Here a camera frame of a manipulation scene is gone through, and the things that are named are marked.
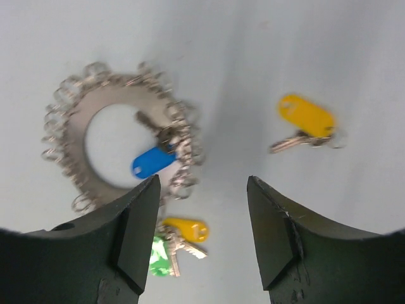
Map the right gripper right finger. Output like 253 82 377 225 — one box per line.
247 176 404 303

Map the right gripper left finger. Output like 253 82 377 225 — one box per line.
1 176 161 303

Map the green tag key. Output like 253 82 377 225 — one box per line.
149 235 180 277

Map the yellow tag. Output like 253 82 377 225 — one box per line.
163 217 209 259

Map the blue tag key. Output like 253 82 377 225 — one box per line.
131 111 177 179

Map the yellow tag key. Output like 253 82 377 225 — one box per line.
268 93 347 154

